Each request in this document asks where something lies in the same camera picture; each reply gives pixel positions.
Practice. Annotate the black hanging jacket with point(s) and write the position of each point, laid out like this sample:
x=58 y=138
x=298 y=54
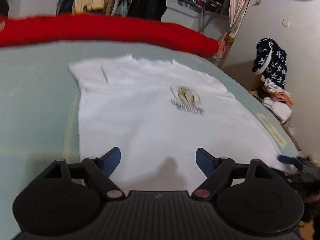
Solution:
x=147 y=9

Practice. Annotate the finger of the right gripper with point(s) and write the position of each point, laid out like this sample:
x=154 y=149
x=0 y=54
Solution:
x=288 y=160

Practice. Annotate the white wall switch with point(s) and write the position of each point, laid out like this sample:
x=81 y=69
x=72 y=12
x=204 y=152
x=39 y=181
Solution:
x=286 y=23

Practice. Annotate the yellow hanging garment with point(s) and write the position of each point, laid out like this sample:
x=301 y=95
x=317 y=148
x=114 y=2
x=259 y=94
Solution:
x=82 y=6

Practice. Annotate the pink striped curtain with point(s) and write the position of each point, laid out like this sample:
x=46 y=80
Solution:
x=237 y=10

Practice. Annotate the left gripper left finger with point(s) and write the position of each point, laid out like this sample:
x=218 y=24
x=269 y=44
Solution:
x=99 y=171

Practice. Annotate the teal plaid bed blanket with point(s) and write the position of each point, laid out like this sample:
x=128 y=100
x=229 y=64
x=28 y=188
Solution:
x=39 y=104

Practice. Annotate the red quilt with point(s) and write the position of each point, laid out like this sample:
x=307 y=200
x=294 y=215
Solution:
x=85 y=27

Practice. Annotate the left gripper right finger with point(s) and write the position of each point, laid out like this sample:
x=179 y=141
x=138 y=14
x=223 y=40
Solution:
x=217 y=171

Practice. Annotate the pile of folded clothes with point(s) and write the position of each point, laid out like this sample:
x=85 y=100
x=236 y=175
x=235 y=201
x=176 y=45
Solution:
x=275 y=99

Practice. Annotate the navy star-patterned garment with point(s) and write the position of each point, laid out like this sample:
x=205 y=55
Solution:
x=270 y=62

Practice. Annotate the white t-shirt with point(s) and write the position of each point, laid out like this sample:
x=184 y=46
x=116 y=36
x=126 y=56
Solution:
x=158 y=113

